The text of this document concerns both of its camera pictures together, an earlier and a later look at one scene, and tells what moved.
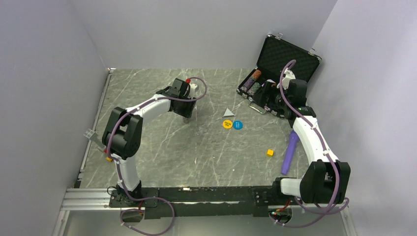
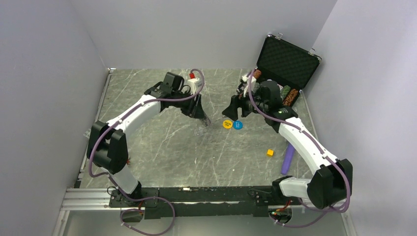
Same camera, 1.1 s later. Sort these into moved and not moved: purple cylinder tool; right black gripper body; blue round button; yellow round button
Moved: right black gripper body
Not moved: purple cylinder tool; yellow round button; blue round button
